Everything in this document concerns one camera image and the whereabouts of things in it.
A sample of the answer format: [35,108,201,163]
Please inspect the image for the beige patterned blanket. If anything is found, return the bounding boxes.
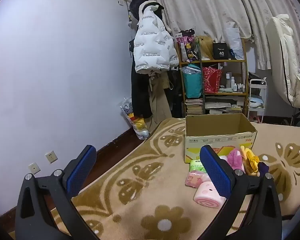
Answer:
[9,117,300,240]

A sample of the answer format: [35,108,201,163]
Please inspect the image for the clear plastic bag of things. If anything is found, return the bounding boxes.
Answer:
[119,97,150,140]

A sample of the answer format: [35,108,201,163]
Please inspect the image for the floral curtain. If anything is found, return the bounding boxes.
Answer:
[149,0,300,74]

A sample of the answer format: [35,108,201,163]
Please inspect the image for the pink roll plush toy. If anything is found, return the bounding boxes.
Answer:
[193,181,227,208]

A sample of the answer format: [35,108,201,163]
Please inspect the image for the beige trousers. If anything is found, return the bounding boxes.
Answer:
[146,71,173,133]

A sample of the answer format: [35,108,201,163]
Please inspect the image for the purple plush toy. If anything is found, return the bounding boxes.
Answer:
[256,162,270,178]

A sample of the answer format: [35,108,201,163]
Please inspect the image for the wall socket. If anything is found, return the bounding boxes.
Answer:
[28,163,41,175]
[45,151,58,164]

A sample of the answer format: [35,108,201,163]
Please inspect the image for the stack of books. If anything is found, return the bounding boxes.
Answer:
[185,98,204,117]

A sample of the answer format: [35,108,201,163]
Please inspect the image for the dark jacket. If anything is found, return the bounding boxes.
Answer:
[165,67,184,119]

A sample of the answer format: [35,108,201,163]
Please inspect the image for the light blue folded cloth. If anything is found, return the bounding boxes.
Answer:
[249,96,265,109]

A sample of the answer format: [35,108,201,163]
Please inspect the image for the white puffer jacket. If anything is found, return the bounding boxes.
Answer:
[133,1,180,75]

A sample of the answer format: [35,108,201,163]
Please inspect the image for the black box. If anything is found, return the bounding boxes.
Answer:
[212,42,231,60]

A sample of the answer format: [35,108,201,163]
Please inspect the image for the pile of papers and magazines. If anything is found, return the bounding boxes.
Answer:
[204,95,243,115]

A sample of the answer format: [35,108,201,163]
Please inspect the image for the black coat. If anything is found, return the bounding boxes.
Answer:
[130,40,153,119]

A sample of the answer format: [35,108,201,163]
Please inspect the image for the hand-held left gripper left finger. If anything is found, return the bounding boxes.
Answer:
[15,144,100,240]

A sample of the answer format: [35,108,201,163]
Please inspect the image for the pink tissue packet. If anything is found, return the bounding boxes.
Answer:
[185,171,212,188]

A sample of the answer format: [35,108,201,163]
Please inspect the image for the wooden shelf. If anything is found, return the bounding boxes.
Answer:
[179,36,249,118]

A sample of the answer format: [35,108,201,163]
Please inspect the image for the red gift bag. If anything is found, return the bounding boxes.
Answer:
[202,66,223,93]

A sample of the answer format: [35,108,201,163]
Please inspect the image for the yellow plush toy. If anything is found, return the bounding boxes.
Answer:
[240,145,260,175]

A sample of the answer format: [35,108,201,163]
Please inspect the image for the row of cosmetic bottles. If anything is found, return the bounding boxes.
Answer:
[219,72,247,93]

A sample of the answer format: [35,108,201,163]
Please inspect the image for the white trolley cart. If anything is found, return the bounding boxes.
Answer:
[247,79,268,123]

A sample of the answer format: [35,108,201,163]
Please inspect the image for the teal bag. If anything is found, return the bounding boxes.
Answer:
[182,64,204,98]

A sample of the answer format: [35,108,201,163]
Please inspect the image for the white plastic bag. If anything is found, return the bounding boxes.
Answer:
[224,27,245,60]

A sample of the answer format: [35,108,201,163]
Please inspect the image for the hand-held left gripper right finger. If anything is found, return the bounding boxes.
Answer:
[199,144,282,240]

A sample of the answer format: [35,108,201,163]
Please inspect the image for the colourful printed packet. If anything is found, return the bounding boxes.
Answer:
[176,29,199,63]

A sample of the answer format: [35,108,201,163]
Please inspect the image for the black hat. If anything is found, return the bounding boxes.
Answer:
[129,0,152,22]

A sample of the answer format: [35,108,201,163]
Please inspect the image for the cardboard box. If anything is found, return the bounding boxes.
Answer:
[184,113,258,164]

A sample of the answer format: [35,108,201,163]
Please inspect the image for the green tissue pack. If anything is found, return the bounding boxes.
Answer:
[189,159,207,173]

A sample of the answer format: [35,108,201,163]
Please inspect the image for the blonde wig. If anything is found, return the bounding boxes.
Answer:
[195,35,214,58]

